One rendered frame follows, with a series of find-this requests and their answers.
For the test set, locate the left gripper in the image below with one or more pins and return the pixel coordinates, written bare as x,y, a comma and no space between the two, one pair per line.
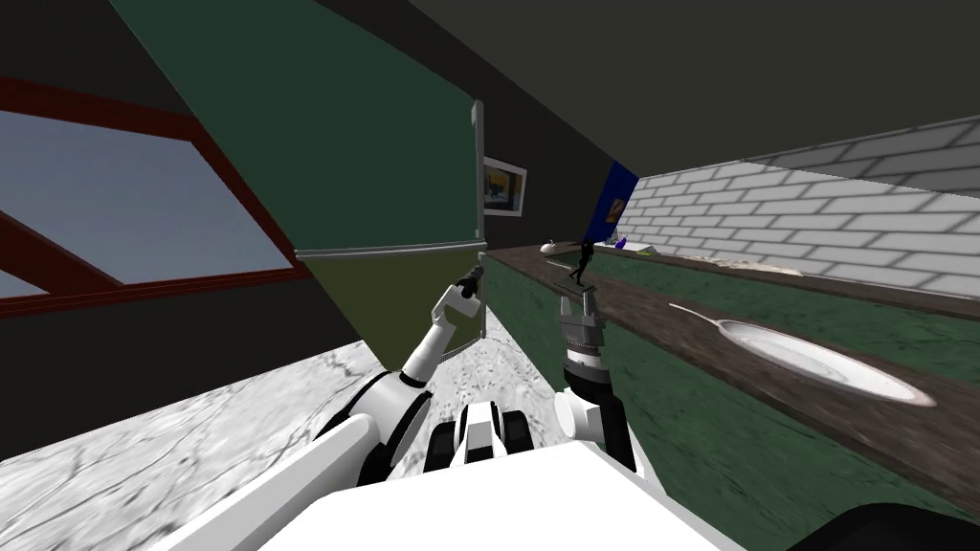
455,310

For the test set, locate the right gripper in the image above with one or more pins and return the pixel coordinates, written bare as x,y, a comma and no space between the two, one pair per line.
582,331

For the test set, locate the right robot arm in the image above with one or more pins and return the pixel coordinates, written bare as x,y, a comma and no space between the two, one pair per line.
586,373

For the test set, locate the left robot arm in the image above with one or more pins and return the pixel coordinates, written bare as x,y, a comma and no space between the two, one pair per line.
398,394

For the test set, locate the black figurine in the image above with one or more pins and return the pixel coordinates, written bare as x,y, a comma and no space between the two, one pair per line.
585,260

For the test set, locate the white teapot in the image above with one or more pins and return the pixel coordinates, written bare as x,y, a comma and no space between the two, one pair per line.
548,247

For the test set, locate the olive green fridge door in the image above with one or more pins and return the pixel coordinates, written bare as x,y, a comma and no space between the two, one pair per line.
383,298

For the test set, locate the green kitchen counter cabinet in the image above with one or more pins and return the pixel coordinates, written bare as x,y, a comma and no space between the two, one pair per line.
689,459

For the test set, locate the green fridge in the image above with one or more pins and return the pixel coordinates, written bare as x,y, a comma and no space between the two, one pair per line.
321,153

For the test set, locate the dark green fridge door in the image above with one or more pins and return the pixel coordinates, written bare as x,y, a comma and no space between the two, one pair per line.
321,138

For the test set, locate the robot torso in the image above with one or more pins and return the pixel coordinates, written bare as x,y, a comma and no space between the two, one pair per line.
505,505

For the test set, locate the white frying pan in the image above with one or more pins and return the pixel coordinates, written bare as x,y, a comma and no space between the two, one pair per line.
819,360

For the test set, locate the red framed window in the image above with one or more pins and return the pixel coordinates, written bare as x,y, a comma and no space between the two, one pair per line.
115,199

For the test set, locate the white framed wall picture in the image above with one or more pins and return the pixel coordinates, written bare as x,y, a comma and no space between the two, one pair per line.
505,187

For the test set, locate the blue wall poster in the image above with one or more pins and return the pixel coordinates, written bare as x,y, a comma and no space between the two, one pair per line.
614,199

